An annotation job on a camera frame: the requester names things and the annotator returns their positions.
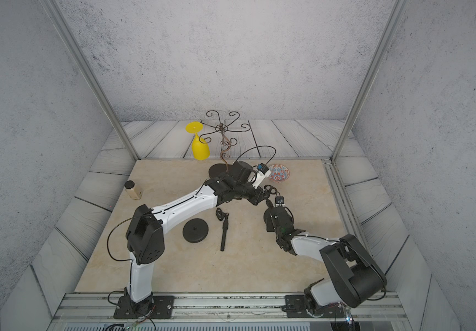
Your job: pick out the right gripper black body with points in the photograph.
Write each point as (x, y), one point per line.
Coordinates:
(270, 227)

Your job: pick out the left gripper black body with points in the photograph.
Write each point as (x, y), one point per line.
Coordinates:
(247, 192)

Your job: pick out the black microphone stand pole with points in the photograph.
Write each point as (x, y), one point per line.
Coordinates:
(271, 195)

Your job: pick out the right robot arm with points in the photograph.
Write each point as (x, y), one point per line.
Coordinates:
(354, 275)

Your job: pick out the dark oval stand base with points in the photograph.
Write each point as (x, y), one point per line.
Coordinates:
(221, 170)

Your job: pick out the spare black microphone pole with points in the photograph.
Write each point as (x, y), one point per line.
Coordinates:
(224, 218)

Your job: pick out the red blue patterned bowl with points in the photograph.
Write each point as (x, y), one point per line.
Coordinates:
(279, 173)

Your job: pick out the yellow plastic goblet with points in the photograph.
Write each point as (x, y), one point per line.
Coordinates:
(199, 146)

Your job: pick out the spice jar black lid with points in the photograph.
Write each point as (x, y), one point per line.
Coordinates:
(133, 190)

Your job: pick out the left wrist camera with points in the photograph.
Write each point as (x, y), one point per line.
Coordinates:
(262, 172)

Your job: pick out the scrolled wire holder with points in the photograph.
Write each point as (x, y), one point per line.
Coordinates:
(221, 129)

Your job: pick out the aluminium front rail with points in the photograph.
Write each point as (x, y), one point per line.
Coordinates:
(234, 311)

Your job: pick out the aluminium right corner post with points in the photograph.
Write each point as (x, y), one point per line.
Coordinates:
(391, 26)

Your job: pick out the aluminium corner post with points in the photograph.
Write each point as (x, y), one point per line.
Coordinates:
(57, 18)
(391, 26)

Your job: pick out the aluminium left corner post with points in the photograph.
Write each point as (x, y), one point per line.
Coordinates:
(57, 18)

